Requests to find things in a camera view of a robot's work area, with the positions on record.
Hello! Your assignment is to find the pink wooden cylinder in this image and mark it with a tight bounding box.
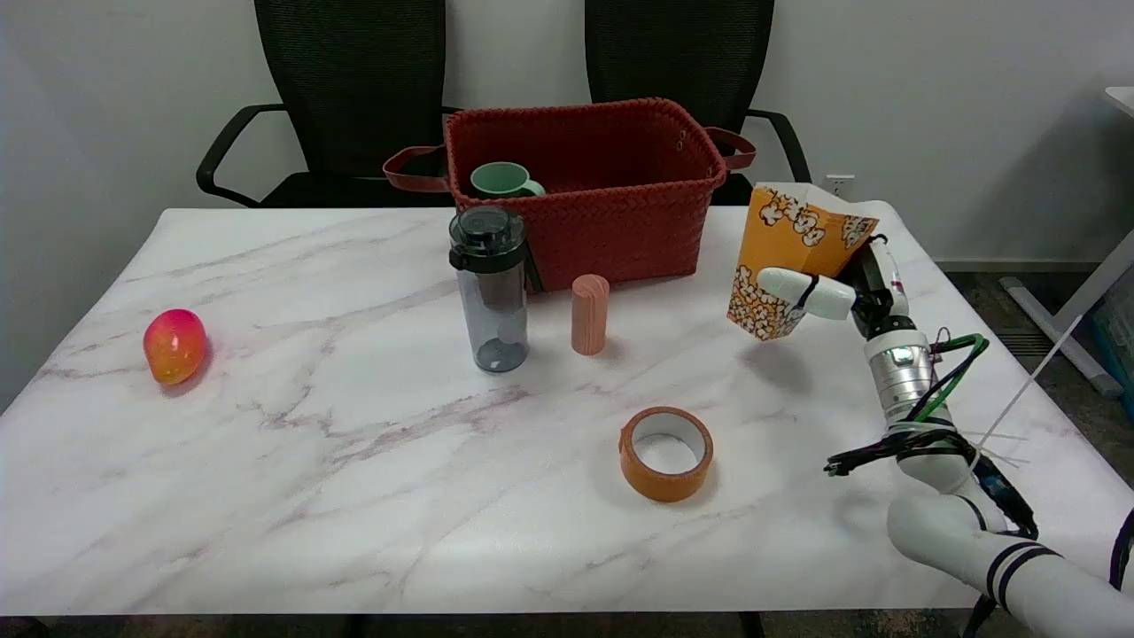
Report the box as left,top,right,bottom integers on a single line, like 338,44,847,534
571,274,611,356

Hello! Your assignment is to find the orange tape roll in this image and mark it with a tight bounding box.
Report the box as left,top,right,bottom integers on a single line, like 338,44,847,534
618,407,715,503

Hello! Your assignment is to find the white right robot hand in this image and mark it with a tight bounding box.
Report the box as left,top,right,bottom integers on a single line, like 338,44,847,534
757,235,911,340

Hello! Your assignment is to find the brown woven storage basket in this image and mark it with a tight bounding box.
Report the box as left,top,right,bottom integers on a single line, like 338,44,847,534
383,97,757,293

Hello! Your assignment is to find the clear bottle with black lid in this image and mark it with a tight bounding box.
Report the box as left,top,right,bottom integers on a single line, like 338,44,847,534
448,205,532,374

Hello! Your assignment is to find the red yellow toy mango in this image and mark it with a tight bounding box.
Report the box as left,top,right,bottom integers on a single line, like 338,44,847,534
143,308,209,386

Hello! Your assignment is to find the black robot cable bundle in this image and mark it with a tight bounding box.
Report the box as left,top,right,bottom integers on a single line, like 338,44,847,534
824,332,1134,638

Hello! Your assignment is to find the white desk frame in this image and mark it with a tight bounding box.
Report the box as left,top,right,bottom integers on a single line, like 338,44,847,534
999,86,1134,399

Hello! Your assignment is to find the green ceramic mug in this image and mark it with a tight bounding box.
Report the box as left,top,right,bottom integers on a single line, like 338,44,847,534
470,161,547,199

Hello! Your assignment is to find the green robot cable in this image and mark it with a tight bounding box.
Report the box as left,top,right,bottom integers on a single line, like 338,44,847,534
913,333,990,424

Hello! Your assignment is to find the black mesh office chair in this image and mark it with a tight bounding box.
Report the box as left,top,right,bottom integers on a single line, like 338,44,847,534
584,0,813,206
196,0,460,209

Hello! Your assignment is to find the orange popcorn box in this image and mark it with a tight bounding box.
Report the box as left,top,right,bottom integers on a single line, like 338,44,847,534
727,183,880,342

